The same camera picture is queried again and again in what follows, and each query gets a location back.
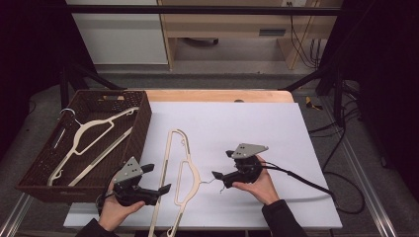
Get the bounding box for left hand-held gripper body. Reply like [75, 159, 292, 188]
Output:
[113, 156, 159, 207]

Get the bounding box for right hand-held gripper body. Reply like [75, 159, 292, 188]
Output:
[220, 142, 270, 190]

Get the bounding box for cream plastic clothes hanger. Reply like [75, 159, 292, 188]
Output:
[146, 128, 228, 237]
[46, 107, 140, 188]

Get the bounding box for brown woven plastic basket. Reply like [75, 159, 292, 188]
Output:
[14, 89, 153, 204]

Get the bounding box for person's right hand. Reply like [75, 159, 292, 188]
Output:
[231, 155, 281, 206]

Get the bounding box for person's left hand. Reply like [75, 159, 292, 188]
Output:
[98, 182, 146, 232]

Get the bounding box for white board mat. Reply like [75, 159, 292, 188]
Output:
[62, 101, 344, 230]

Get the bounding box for yellow and black tool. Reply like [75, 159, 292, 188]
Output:
[304, 96, 324, 112]

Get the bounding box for black chair base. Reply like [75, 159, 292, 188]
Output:
[182, 37, 220, 46]

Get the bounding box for light wooden desk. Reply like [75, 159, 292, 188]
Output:
[157, 0, 344, 71]

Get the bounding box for white cabinet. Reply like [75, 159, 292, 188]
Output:
[64, 0, 169, 65]

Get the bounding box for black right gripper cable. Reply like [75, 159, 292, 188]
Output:
[261, 161, 366, 215]

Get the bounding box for black floor cables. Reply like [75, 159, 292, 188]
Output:
[308, 80, 363, 172]

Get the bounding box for black slanted frame strut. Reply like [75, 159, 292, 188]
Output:
[59, 61, 127, 112]
[279, 60, 346, 127]

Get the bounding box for hanging black cables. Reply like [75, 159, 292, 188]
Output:
[287, 1, 323, 69]

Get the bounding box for aluminium rail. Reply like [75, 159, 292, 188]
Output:
[0, 192, 35, 237]
[322, 97, 400, 237]

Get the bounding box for black horizontal frame bar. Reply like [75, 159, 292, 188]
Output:
[63, 4, 342, 16]

